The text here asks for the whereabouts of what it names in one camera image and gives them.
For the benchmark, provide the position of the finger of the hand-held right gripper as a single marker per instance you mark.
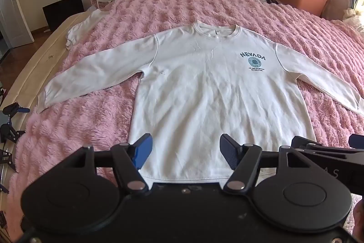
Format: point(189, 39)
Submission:
point(304, 142)
point(355, 141)

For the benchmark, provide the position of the plain white garment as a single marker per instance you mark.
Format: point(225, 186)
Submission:
point(76, 32)

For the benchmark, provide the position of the pink fluffy blanket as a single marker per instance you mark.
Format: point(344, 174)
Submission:
point(170, 9)

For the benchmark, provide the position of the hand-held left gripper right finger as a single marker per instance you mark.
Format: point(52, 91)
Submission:
point(229, 152)

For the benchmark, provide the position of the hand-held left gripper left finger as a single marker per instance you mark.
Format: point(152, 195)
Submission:
point(145, 147)

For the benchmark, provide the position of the white crumpled cloth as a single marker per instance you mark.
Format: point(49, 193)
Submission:
point(352, 15)

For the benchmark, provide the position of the black flat panel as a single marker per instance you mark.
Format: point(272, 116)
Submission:
point(62, 11)

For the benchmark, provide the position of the white printed sweatshirt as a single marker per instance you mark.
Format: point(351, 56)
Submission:
point(199, 89)

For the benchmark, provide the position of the white door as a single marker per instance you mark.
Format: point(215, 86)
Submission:
point(11, 4)

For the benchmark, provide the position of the beige bed mattress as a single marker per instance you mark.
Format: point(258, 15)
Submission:
point(42, 55)

